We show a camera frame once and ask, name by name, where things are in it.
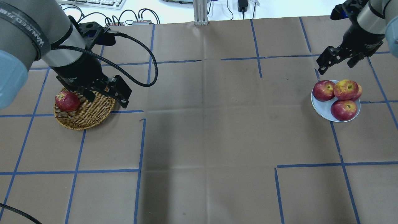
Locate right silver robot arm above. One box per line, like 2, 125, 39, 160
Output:
317, 0, 398, 75

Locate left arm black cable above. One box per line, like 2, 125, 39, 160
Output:
51, 31, 158, 87

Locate red apple plate right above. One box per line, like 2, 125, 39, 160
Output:
312, 80, 335, 102

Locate woven wicker basket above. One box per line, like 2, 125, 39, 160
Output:
53, 88, 116, 130

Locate red apple plate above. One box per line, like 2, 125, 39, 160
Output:
330, 100, 359, 122
312, 80, 335, 102
351, 84, 363, 101

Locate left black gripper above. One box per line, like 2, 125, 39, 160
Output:
55, 56, 132, 108

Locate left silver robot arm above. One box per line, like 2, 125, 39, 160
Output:
1, 0, 132, 109

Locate black power adapter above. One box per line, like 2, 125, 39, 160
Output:
238, 0, 248, 12

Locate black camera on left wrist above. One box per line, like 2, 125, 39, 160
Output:
68, 16, 116, 50

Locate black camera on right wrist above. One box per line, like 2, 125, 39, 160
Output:
330, 0, 368, 22

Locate aluminium frame post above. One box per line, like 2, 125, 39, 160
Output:
193, 0, 209, 26

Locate white plate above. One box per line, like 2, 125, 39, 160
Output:
311, 80, 360, 122

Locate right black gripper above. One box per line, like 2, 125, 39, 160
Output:
317, 24, 384, 75

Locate red apple plate top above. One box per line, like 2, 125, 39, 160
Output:
351, 84, 363, 101

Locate white keyboard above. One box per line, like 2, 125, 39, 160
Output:
56, 0, 127, 10

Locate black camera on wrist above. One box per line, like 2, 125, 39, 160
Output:
68, 16, 116, 50
330, 0, 368, 22

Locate red yellow streaked apple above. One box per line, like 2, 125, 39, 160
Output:
333, 79, 359, 100

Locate red apple plate left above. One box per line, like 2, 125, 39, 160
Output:
330, 100, 359, 122

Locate black cable bottom left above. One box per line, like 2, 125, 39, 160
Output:
0, 203, 42, 224

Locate dark red basket apple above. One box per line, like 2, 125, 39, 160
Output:
55, 91, 81, 112

